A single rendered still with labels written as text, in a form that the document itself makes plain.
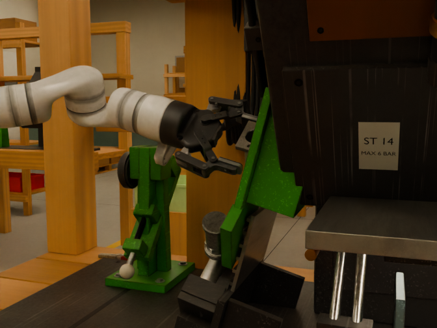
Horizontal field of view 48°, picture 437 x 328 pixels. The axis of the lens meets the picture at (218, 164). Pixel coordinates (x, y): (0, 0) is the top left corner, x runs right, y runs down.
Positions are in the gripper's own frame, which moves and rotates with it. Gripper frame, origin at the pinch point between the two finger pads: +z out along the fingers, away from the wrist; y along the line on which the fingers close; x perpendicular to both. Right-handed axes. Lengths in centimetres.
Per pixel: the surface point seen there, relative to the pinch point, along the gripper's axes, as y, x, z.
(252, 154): -7.2, -8.3, 3.5
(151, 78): 650, 752, -530
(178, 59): 691, 710, -471
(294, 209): -10.3, -3.5, 10.7
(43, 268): -20, 41, -44
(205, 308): -24.0, 7.6, 2.8
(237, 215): -13.8, -3.0, 3.8
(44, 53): 21, 16, -62
